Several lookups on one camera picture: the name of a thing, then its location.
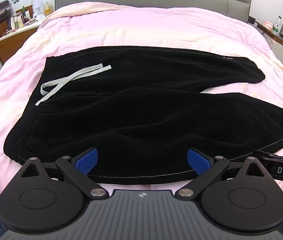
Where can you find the white table lamp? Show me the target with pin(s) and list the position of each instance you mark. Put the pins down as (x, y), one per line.
(39, 6)

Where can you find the wooden bedside dresser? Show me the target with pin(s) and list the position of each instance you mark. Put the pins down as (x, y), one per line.
(9, 45)

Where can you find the yellow bottle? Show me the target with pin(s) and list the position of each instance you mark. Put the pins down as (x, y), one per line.
(47, 8)

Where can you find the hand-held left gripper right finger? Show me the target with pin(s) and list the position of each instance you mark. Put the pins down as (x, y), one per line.
(198, 160)

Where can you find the clear water bottle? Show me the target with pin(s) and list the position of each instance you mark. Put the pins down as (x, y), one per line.
(276, 26)

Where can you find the pink packet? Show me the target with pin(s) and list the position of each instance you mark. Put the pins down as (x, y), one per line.
(268, 25)

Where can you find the black pants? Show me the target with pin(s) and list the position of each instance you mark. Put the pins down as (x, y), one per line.
(144, 120)

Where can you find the white cosmetic bottle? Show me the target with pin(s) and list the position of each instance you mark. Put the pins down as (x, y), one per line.
(15, 23)

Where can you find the pink floral duvet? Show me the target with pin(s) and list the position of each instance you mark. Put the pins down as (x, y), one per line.
(131, 27)

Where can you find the wooden bedside table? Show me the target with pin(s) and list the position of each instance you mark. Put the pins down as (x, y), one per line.
(279, 41)

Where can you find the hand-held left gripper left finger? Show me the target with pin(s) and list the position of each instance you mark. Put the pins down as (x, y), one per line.
(87, 159)

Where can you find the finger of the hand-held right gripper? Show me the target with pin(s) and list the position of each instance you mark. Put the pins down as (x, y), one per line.
(281, 159)

